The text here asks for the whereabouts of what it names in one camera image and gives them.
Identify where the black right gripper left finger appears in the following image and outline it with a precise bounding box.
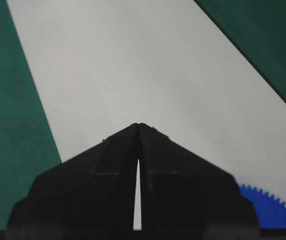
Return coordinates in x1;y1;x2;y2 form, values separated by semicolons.
5;123;138;240

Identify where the blue plastic gear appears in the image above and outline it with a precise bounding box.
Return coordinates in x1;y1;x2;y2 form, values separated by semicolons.
239;184;286;230

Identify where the green table mat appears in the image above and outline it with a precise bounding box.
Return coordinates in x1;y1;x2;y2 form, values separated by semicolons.
0;0;286;230

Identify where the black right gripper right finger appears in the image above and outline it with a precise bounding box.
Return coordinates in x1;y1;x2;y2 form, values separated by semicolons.
139;123;261;240

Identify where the white rectangular board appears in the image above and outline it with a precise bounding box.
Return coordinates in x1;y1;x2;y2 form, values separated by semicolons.
5;0;286;231

